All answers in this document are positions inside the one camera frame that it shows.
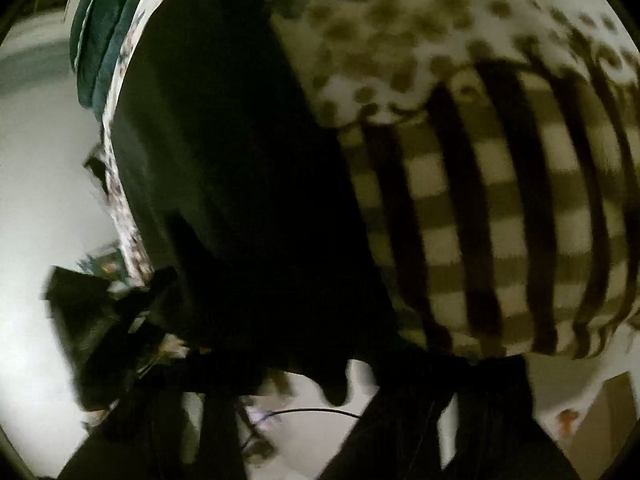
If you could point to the dark green quilt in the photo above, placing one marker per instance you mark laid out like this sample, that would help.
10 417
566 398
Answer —
105 35

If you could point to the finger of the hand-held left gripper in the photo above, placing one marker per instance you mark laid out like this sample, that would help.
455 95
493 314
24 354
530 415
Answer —
152 287

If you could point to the floral bed sheet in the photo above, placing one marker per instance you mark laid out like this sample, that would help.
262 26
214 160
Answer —
500 185

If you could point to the dark striped sweater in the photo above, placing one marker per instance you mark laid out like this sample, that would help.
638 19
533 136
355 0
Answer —
225 160

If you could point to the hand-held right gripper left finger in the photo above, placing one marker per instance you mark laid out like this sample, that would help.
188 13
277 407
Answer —
222 410

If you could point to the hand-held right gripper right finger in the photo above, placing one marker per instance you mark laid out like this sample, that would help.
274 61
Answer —
400 410

